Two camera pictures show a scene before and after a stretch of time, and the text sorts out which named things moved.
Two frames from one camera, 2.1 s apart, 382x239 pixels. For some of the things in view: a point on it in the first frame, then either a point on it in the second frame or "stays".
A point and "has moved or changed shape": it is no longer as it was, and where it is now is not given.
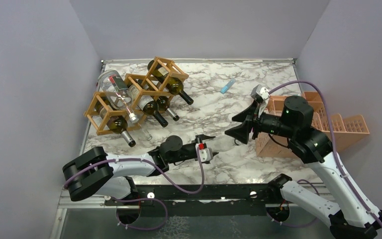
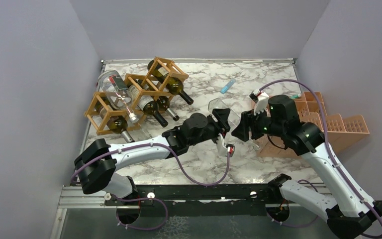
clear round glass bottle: x=118 y=94 stays
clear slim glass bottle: x=222 y=143 has moved or changed shape
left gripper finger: x=202 y=137 → x=214 y=127
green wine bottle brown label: x=149 y=104 → x=163 y=101
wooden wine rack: x=136 y=97 stays
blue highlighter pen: x=225 y=87 stays
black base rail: x=202 y=201 stays
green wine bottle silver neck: x=117 y=124 stays
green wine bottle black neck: x=164 y=76 stays
